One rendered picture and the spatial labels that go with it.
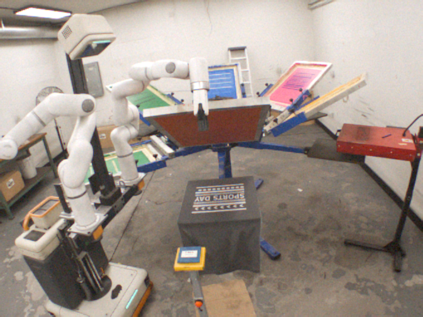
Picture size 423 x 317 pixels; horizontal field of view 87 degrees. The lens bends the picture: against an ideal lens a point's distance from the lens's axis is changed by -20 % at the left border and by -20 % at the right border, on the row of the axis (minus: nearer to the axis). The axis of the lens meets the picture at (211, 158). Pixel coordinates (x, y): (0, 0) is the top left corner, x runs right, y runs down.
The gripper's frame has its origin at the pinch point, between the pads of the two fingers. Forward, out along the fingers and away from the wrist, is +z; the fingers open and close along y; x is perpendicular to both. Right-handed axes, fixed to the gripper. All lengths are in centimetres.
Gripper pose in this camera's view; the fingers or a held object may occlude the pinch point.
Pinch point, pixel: (203, 128)
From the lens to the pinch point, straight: 108.3
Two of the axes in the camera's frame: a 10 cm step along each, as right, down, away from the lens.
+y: -0.8, 1.2, -9.9
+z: 0.9, 9.9, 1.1
